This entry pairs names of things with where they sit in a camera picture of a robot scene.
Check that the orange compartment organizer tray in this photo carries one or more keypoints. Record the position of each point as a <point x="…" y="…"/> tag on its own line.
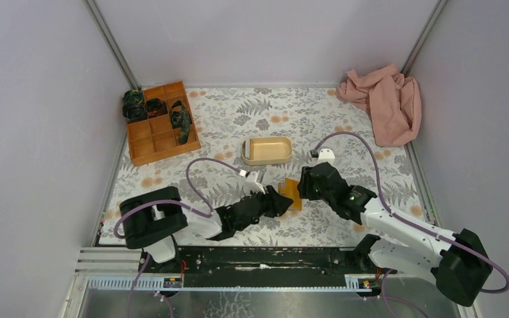
<point x="159" y="123"/>

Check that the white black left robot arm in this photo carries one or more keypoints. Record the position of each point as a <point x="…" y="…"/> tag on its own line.
<point x="150" y="221"/>

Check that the beige oval plastic tray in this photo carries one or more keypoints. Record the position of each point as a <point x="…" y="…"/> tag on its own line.
<point x="268" y="150"/>

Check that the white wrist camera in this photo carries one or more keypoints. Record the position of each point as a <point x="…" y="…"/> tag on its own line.
<point x="324" y="155"/>
<point x="252" y="183"/>

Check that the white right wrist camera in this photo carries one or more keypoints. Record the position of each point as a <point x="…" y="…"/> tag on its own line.
<point x="324" y="155"/>

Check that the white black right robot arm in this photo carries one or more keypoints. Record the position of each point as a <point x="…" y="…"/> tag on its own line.
<point x="456" y="263"/>

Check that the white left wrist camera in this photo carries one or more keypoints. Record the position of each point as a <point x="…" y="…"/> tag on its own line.
<point x="252" y="183"/>

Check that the white card in tray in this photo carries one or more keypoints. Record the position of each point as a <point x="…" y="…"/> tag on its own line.
<point x="247" y="149"/>

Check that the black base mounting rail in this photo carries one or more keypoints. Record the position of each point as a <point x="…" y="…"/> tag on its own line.
<point x="263" y="267"/>

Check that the yellow leather card holder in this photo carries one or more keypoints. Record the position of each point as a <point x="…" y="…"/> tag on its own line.
<point x="289" y="189"/>

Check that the pink crumpled cloth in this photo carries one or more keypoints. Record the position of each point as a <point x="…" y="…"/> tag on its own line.
<point x="391" y="100"/>

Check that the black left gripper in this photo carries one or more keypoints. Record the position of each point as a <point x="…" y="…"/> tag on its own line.
<point x="268" y="203"/>

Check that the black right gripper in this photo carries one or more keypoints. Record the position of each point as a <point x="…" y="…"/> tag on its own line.
<point x="309" y="185"/>

